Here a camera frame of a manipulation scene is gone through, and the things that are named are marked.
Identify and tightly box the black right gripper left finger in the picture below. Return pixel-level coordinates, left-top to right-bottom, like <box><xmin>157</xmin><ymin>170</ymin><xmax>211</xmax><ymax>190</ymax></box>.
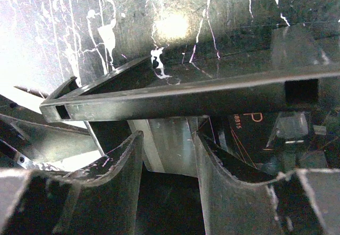
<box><xmin>1</xmin><ymin>131</ymin><xmax>143</xmax><ymax>234</ymax></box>

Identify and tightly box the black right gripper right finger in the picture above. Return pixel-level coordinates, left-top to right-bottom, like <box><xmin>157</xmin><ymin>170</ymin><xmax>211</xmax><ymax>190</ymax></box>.
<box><xmin>194</xmin><ymin>133</ymin><xmax>339</xmax><ymax>234</ymax></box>

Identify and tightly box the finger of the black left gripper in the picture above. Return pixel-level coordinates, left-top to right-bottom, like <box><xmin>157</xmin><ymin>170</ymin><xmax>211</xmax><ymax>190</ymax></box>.
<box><xmin>0</xmin><ymin>94</ymin><xmax>99</xmax><ymax>166</ymax></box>

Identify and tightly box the black plastic card box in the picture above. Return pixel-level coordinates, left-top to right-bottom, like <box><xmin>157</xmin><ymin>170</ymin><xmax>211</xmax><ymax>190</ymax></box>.
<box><xmin>40</xmin><ymin>22</ymin><xmax>339</xmax><ymax>169</ymax></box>

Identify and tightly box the stack of black cards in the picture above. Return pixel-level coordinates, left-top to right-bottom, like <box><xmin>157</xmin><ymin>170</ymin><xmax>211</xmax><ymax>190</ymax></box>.
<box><xmin>205</xmin><ymin>111</ymin><xmax>312</xmax><ymax>175</ymax></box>

